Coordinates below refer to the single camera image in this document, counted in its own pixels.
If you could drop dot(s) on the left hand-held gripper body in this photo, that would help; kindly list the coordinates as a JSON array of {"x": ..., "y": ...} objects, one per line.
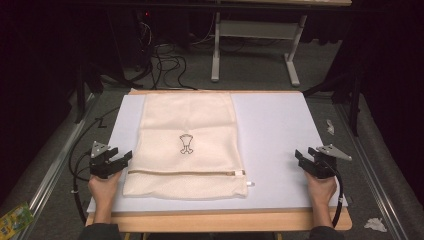
[{"x": 100, "y": 166}]

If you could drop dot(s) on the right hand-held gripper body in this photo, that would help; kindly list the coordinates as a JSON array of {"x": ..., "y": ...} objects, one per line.
[{"x": 323, "y": 166}]

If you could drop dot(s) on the cream mesh laundry bag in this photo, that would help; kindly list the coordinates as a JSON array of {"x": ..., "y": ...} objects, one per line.
[{"x": 186, "y": 160}]

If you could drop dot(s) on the person's left hand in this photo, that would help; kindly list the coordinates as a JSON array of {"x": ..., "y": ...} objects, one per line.
[{"x": 103, "y": 188}]

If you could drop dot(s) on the person's right hand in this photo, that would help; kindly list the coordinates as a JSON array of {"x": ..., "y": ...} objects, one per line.
[{"x": 320, "y": 191}]

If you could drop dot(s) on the small white plastic scrap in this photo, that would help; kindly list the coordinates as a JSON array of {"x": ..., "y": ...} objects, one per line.
[{"x": 330, "y": 127}]

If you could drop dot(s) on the white foam mat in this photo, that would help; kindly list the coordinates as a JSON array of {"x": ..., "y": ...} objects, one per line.
[{"x": 276, "y": 133}]

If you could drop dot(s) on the black stand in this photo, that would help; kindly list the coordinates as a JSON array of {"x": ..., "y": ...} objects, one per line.
[
  {"x": 83, "y": 86},
  {"x": 353, "y": 96}
]

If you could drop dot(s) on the crumpled white tissue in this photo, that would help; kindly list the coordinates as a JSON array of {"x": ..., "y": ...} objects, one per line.
[{"x": 376, "y": 225}]

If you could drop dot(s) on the green printed packet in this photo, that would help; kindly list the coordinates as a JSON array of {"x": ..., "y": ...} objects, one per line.
[{"x": 15, "y": 221}]

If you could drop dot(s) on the metal floor rail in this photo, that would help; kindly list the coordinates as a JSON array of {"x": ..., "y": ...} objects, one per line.
[
  {"x": 370, "y": 176},
  {"x": 50, "y": 175}
]

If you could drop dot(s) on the white metal desk frame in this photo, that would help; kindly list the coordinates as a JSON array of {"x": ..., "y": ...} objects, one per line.
[{"x": 256, "y": 30}]

